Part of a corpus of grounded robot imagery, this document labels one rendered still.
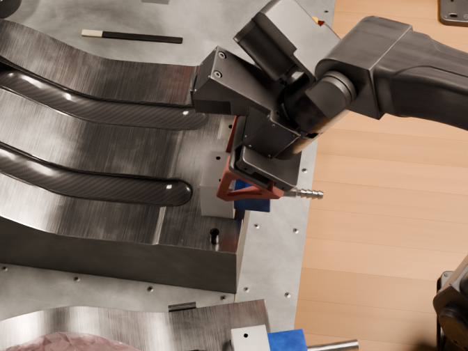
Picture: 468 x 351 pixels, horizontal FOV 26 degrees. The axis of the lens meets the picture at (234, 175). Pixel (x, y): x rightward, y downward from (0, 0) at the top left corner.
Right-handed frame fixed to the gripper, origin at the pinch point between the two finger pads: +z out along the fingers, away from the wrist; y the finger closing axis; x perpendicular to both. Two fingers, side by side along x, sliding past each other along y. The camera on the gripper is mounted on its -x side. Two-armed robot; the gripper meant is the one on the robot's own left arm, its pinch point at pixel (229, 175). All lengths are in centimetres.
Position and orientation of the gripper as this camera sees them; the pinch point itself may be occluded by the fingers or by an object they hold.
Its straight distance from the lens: 109.4
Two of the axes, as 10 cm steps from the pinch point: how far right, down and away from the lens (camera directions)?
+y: -1.5, 7.9, -5.9
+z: -5.2, 4.4, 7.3
